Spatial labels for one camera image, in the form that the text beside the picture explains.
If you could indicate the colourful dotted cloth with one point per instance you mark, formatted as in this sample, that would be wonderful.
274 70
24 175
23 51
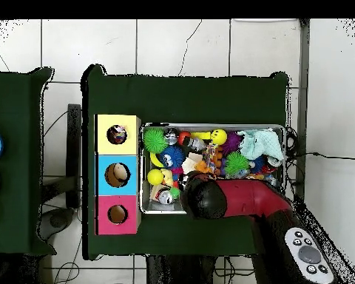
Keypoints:
117 135

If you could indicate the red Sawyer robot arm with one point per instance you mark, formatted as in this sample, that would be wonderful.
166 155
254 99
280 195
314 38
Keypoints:
254 198

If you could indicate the wooden box with three holes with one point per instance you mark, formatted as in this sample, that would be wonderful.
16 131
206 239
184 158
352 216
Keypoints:
117 185

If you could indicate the blue spiky rubber ball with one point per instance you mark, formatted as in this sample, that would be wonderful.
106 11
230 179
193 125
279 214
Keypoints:
171 156

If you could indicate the cream fluffy cloth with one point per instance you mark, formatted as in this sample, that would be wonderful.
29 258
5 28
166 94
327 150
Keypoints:
189 164

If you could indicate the orange plastic block toy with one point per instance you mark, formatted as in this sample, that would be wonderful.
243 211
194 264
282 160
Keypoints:
202 167

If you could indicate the green spiky rubber ball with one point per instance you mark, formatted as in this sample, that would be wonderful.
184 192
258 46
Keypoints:
155 140
237 162

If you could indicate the plain yellow ball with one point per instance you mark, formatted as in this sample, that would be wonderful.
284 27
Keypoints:
155 177

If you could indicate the yellow smiley face ball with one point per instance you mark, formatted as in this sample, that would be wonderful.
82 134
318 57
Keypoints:
219 136

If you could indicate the dark green table cloth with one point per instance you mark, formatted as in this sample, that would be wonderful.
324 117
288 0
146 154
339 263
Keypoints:
14 103
180 100

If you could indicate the mint green knitted cloth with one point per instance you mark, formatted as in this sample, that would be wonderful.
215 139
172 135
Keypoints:
261 145

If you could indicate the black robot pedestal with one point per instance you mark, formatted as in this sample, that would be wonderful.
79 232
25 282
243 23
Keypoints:
180 272

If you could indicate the grey metal rail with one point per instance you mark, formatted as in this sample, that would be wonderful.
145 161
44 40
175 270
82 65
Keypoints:
303 59

